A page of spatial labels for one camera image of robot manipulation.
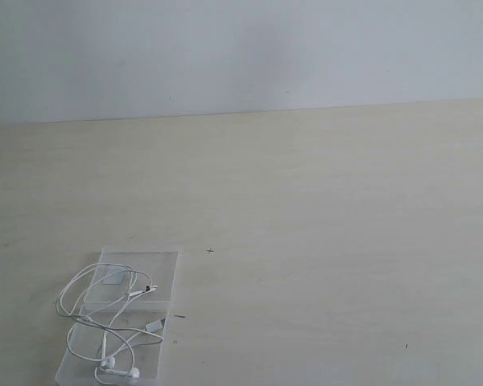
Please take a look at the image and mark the white wired earphones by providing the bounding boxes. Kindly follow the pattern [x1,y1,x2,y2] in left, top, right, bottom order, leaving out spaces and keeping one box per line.
[55,262,163,385]

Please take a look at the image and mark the clear plastic storage case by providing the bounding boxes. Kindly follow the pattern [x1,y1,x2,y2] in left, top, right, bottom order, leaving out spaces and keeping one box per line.
[55,246,180,385]

